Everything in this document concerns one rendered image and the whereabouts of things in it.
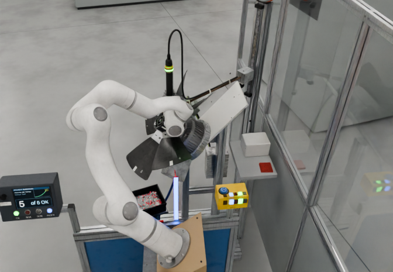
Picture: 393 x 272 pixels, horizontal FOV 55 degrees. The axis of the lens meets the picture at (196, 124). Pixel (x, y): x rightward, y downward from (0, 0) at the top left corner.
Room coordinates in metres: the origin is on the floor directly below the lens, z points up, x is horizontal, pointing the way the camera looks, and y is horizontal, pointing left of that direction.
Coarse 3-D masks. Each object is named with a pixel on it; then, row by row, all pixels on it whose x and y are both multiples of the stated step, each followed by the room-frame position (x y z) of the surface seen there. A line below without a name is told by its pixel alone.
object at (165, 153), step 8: (160, 144) 1.59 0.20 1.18; (168, 144) 1.58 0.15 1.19; (176, 144) 1.58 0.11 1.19; (160, 152) 1.53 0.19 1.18; (168, 152) 1.52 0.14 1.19; (176, 152) 1.52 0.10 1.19; (184, 152) 1.51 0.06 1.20; (160, 160) 1.47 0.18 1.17; (168, 160) 1.46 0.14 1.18; (176, 160) 1.45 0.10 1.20; (184, 160) 1.44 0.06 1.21; (152, 168) 1.44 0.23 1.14; (160, 168) 1.42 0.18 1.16
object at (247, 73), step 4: (240, 68) 2.12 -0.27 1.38; (244, 68) 2.13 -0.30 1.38; (248, 68) 2.13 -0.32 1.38; (252, 68) 2.13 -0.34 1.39; (240, 72) 2.08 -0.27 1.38; (244, 72) 2.08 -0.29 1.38; (248, 72) 2.08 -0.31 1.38; (252, 72) 2.10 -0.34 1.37; (240, 76) 2.08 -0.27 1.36; (244, 76) 2.05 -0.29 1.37; (248, 76) 2.08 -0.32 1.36; (252, 76) 2.11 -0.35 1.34; (240, 80) 2.07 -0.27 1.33; (244, 80) 2.05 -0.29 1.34; (248, 80) 2.08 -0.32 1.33
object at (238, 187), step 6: (216, 186) 1.39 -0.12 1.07; (222, 186) 1.40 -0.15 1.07; (228, 186) 1.40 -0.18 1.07; (234, 186) 1.40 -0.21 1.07; (240, 186) 1.40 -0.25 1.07; (216, 192) 1.36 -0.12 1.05; (228, 192) 1.35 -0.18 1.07; (246, 192) 1.36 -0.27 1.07; (216, 198) 1.35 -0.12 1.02; (222, 198) 1.31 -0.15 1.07; (228, 198) 1.31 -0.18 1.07; (234, 198) 1.32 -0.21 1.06; (240, 198) 1.32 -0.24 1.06; (216, 204) 1.34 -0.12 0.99; (222, 204) 1.31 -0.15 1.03; (228, 204) 1.32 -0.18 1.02; (234, 204) 1.32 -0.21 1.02; (240, 204) 1.33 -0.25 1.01; (246, 204) 1.33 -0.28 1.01
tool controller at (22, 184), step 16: (16, 176) 1.26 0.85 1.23; (32, 176) 1.26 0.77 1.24; (48, 176) 1.26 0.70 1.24; (0, 192) 1.16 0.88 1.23; (16, 192) 1.17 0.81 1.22; (32, 192) 1.18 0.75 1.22; (48, 192) 1.19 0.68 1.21; (0, 208) 1.14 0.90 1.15; (16, 208) 1.14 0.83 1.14; (32, 208) 1.15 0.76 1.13
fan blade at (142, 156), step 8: (144, 144) 1.72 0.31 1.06; (152, 144) 1.71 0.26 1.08; (136, 152) 1.71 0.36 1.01; (144, 152) 1.69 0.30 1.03; (152, 152) 1.68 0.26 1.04; (128, 160) 1.70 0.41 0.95; (136, 160) 1.67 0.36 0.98; (144, 160) 1.66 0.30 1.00; (152, 160) 1.65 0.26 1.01; (136, 168) 1.64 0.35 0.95; (144, 168) 1.62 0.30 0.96; (144, 176) 1.59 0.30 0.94
